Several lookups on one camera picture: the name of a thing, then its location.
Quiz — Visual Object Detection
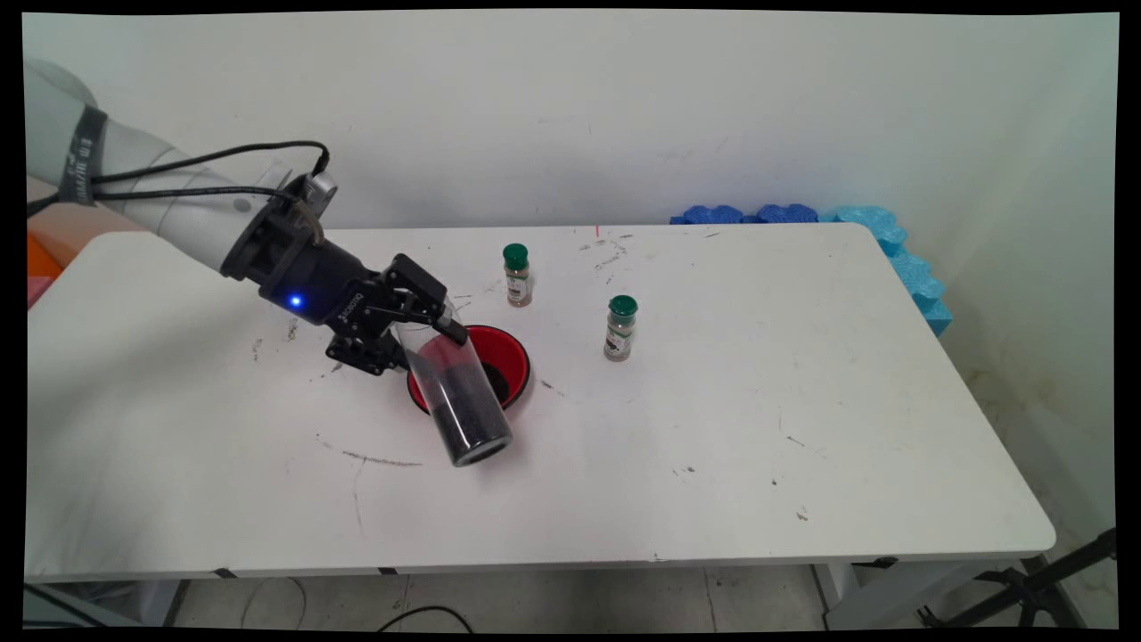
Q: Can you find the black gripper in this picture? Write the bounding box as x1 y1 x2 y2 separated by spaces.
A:
221 198 471 375

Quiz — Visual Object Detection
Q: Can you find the clear plastic jar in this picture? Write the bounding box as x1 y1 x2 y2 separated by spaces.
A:
390 303 515 468

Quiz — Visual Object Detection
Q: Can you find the red bowl with black rim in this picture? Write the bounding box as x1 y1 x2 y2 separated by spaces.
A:
406 325 532 416

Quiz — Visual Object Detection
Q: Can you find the green-capped spice bottle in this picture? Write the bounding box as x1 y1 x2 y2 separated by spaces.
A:
502 243 534 309
603 295 639 363

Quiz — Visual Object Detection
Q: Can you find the orange foam block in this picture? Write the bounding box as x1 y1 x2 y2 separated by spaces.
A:
27 234 63 279

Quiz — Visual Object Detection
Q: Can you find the white table leg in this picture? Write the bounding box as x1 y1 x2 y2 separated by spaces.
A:
813 560 1026 630
134 580 192 627

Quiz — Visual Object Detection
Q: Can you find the light blue foam mat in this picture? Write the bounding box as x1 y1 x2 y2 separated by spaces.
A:
820 206 953 337

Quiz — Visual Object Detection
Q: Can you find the black tripod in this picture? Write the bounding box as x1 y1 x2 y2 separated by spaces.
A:
918 528 1117 630

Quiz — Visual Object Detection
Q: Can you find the black floor cable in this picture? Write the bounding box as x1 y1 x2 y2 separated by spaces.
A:
376 606 473 634

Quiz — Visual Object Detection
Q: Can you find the thin grey floor cable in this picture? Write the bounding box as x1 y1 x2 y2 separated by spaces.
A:
241 577 308 630

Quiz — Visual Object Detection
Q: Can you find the black velcro strap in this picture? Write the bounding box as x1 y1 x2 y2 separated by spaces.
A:
61 105 110 207

